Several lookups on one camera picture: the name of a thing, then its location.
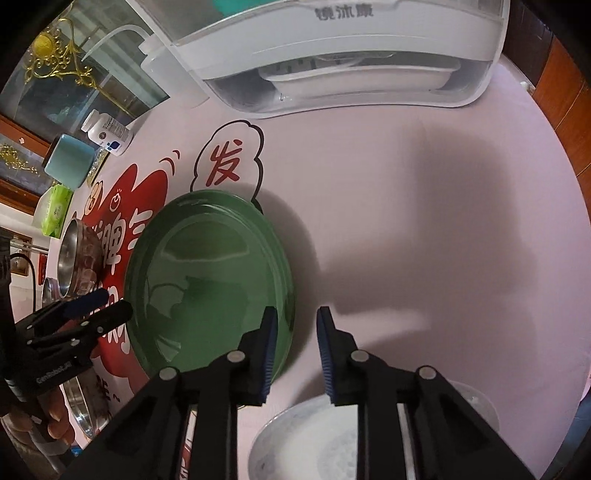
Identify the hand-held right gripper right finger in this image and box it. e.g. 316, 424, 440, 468
317, 305, 536, 480

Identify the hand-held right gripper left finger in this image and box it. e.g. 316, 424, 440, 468
60, 305, 279, 480

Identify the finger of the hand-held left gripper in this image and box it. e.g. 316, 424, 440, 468
27, 300, 134, 371
25, 287, 110, 334

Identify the green ceramic plate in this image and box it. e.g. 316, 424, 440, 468
124, 190, 297, 387

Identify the person's left hand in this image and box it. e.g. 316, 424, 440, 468
47, 384, 77, 443

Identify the small stainless steel bowl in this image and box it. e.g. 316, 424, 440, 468
41, 277, 66, 306

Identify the white ceramic plate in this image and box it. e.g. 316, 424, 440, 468
248, 379, 502, 480

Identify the green tissue pack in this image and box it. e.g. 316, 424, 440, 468
32, 184, 75, 239

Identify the silver blister pack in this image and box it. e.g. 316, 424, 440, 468
87, 149, 110, 184

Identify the teal ceramic cup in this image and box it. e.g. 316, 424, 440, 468
43, 133, 99, 190

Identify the printed pink tablecloth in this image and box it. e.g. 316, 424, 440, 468
9, 58, 588, 480

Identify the white pill bottle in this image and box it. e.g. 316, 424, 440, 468
81, 109, 133, 156

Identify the glass cabinet with gold ornament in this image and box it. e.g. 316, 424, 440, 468
0, 0, 172, 217

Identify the clear plastic bottle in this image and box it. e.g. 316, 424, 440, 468
83, 24, 209, 103

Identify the white dish cabinet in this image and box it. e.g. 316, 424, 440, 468
124, 0, 511, 120

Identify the black cable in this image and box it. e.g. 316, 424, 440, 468
8, 251, 43, 306

